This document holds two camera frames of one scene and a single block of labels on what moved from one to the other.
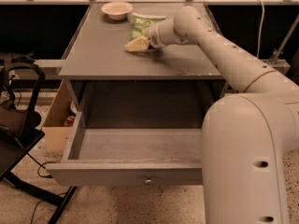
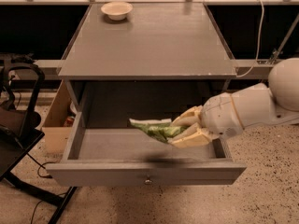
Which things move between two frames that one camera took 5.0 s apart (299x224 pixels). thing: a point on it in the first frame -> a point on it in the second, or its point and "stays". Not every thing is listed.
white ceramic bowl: x=117 y=10 stays
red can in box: x=70 y=120 stays
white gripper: x=153 y=35 -> x=219 y=115
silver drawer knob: x=148 y=181 stays
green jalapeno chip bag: x=141 y=21 -> x=162 y=130
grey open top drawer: x=129 y=157 stays
